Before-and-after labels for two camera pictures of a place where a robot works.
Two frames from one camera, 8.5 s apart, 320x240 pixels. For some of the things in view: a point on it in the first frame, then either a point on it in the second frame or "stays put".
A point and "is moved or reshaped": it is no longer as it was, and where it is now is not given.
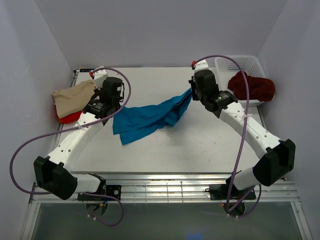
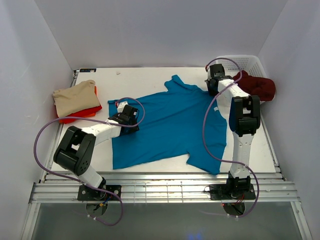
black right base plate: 220,191 stays put
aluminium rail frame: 179,188 stays put
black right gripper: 193,85 to 212,93
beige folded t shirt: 72,98 stays put
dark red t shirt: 260,89 stays put
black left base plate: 111,190 stays put
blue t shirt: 133,124 is moved or reshaped
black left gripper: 98,91 to 132,129
